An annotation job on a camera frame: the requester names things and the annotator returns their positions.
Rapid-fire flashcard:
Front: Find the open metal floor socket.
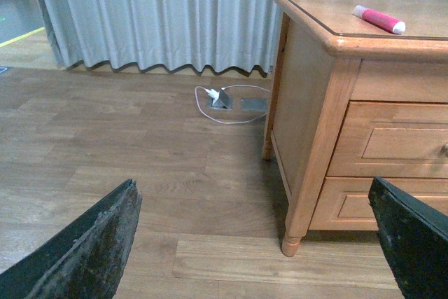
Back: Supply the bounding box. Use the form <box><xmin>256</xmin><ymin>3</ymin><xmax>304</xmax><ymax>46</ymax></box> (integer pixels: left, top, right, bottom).
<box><xmin>206</xmin><ymin>88</ymin><xmax>233</xmax><ymax>110</ymax></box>

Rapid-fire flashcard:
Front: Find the white cable on floor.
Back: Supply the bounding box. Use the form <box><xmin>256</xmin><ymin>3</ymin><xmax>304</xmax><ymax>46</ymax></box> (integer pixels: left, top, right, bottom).
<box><xmin>195</xmin><ymin>84</ymin><xmax>272</xmax><ymax>125</ymax></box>

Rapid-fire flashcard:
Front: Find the wooden nightstand cabinet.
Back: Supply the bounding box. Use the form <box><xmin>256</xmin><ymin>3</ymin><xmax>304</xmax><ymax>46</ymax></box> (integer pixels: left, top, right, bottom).
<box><xmin>263</xmin><ymin>0</ymin><xmax>447</xmax><ymax>256</ymax></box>

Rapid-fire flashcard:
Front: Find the wooden top drawer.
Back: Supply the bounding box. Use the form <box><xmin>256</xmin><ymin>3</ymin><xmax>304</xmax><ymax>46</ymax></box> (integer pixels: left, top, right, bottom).
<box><xmin>328</xmin><ymin>102</ymin><xmax>447</xmax><ymax>179</ymax></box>

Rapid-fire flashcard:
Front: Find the white plug adapter on floor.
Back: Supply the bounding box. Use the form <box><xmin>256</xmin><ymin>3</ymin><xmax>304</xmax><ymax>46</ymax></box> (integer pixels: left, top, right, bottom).
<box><xmin>204</xmin><ymin>88</ymin><xmax>219</xmax><ymax>99</ymax></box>

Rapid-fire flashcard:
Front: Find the pink marker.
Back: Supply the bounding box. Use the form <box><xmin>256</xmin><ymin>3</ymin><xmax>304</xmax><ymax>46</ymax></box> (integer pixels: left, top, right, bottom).
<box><xmin>353</xmin><ymin>5</ymin><xmax>406</xmax><ymax>35</ymax></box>

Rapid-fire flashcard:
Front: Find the wooden drawer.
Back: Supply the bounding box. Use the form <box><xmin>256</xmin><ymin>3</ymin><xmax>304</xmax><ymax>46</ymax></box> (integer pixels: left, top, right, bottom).
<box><xmin>309</xmin><ymin>177</ymin><xmax>447</xmax><ymax>230</ymax></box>
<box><xmin>328</xmin><ymin>102</ymin><xmax>447</xmax><ymax>179</ymax></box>

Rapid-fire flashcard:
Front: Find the closed metal floor plate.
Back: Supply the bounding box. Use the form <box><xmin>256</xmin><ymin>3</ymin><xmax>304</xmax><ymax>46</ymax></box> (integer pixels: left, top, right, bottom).
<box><xmin>241</xmin><ymin>98</ymin><xmax>267</xmax><ymax>111</ymax></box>

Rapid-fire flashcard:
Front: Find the grey curtain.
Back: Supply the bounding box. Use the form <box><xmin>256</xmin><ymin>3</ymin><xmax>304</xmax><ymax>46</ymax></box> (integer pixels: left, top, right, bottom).
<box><xmin>38</xmin><ymin>0</ymin><xmax>279</xmax><ymax>71</ymax></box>

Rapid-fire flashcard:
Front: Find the wooden bottom drawer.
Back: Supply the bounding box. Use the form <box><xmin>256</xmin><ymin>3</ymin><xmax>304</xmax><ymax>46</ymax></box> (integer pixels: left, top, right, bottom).
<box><xmin>309</xmin><ymin>177</ymin><xmax>447</xmax><ymax>230</ymax></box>

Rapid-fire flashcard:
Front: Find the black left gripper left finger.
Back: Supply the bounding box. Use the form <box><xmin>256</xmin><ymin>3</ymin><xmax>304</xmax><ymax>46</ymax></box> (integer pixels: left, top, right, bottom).
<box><xmin>1</xmin><ymin>179</ymin><xmax>142</xmax><ymax>298</ymax></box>

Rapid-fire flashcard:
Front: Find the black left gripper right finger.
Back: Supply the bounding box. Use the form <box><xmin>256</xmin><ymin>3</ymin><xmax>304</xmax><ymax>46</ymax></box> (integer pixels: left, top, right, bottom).
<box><xmin>368</xmin><ymin>176</ymin><xmax>447</xmax><ymax>298</ymax></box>

